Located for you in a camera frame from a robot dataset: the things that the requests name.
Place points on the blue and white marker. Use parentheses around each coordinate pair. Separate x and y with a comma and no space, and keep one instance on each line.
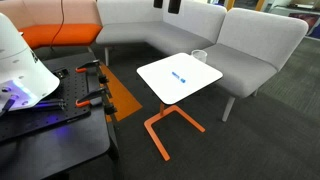
(175,74)

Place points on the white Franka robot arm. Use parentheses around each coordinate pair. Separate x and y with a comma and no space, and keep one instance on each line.
(20,66)

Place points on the clear plastic cup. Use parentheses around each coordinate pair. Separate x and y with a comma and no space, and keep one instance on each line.
(199,55)

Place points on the grey corner sofa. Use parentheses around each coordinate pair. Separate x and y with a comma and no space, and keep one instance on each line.
(150,33)

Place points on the small black box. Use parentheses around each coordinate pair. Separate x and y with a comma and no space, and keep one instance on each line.
(61,72)

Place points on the grey single sofa seat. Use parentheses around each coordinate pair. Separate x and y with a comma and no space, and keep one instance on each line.
(253,50)

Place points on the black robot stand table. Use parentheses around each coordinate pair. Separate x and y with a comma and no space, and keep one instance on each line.
(66,146)

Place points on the orange and pink sofa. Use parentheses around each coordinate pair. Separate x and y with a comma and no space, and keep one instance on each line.
(60,33)

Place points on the framed red picture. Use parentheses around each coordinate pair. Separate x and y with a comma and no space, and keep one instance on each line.
(306,21)

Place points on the white side table orange frame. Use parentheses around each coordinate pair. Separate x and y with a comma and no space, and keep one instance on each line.
(176,78)

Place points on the small black wall panel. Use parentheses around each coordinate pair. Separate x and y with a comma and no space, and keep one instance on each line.
(158,3)

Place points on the black bracket at robot base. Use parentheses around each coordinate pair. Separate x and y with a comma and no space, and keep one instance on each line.
(50,105)

